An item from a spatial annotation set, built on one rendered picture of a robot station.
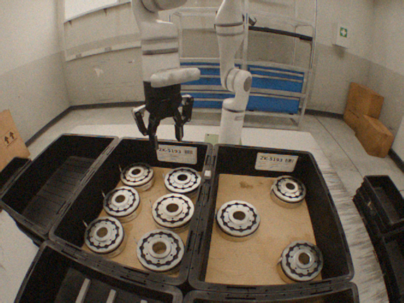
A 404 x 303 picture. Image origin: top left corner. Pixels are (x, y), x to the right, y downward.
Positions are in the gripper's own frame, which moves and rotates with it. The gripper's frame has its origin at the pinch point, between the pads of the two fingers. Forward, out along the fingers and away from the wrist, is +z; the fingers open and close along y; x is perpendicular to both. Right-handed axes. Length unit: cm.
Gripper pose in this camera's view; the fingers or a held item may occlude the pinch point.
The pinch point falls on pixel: (166, 138)
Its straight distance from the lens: 44.7
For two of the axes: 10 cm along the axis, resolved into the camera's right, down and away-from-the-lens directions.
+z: 0.0, 8.2, 5.7
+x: 5.9, 4.6, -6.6
